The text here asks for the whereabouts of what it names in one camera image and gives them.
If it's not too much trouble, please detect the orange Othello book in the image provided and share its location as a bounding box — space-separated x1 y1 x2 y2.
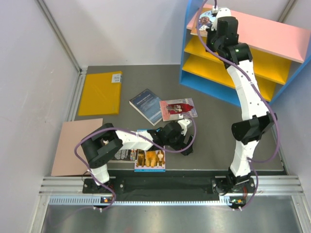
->
190 8 216 37

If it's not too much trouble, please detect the red castle picture book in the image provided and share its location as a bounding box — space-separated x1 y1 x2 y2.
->
159 98 198 121

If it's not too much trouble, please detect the dark blue hardcover book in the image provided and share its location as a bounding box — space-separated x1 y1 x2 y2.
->
129 89 162 126

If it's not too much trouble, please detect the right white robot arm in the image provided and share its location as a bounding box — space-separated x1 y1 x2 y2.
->
206 16 276 195

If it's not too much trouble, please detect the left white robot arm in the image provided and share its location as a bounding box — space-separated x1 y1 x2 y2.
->
80 119 194 193

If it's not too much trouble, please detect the purple dog book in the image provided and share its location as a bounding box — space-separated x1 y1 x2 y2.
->
134 130 166 172

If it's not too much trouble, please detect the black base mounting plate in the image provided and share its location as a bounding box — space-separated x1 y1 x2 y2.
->
83 171 255 195

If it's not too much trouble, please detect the black paperback book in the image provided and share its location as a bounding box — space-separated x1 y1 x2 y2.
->
108 150 137 163

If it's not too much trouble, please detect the colourful wooden bookshelf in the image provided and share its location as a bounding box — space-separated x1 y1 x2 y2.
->
179 0 311 119

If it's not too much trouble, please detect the yellow file folder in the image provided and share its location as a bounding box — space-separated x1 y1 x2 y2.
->
78 71 122 116

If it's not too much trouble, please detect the pink file folder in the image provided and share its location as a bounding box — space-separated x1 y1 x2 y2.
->
51 118 103 177

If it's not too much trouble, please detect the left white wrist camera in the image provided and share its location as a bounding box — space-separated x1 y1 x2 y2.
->
177 118 192 135

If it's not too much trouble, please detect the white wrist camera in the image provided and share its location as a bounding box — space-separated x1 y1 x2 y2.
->
211 7 231 28
177 118 192 135

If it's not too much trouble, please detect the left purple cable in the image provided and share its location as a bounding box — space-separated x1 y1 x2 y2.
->
74 112 197 212

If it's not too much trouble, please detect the purple cable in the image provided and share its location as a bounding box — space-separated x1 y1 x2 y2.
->
196 0 280 211
74 112 197 212

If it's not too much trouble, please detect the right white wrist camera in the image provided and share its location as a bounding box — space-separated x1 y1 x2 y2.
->
211 7 231 28

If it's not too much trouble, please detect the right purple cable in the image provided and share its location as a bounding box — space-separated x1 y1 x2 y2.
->
196 0 280 211

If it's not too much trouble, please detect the aluminium frame rail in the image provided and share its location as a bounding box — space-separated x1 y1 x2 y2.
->
39 176 304 206

